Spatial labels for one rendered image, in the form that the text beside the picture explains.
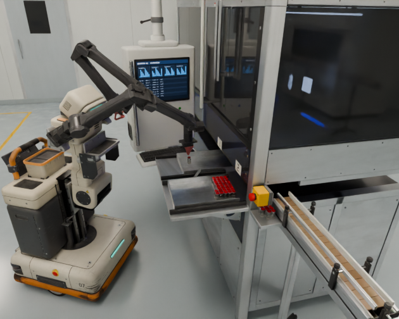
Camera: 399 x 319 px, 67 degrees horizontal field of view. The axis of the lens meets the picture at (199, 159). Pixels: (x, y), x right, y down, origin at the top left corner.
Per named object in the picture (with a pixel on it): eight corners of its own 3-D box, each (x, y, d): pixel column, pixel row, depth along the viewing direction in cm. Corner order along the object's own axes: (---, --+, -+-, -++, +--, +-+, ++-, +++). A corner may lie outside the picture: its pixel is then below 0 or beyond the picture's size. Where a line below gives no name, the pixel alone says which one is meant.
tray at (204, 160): (224, 153, 213) (224, 149, 211) (237, 170, 190) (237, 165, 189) (176, 157, 205) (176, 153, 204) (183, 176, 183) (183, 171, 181)
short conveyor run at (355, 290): (265, 213, 157) (269, 187, 150) (292, 209, 160) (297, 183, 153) (356, 338, 98) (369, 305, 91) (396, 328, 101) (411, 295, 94)
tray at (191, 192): (224, 178, 181) (224, 173, 179) (239, 203, 158) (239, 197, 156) (167, 185, 174) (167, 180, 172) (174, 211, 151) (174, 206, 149)
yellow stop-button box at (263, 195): (265, 197, 150) (266, 184, 146) (271, 205, 143) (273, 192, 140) (251, 199, 148) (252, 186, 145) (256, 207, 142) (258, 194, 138)
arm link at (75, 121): (61, 124, 155) (62, 133, 153) (73, 114, 151) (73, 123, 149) (76, 129, 163) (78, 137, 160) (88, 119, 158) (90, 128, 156)
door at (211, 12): (205, 96, 222) (208, 6, 196) (225, 116, 182) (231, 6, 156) (204, 96, 222) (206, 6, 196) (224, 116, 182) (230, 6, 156)
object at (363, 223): (255, 163, 394) (262, 96, 354) (370, 293, 214) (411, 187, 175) (178, 171, 372) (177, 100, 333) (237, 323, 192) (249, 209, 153)
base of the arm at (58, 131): (61, 126, 163) (45, 134, 153) (69, 119, 160) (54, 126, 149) (71, 139, 165) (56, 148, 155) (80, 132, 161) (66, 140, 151)
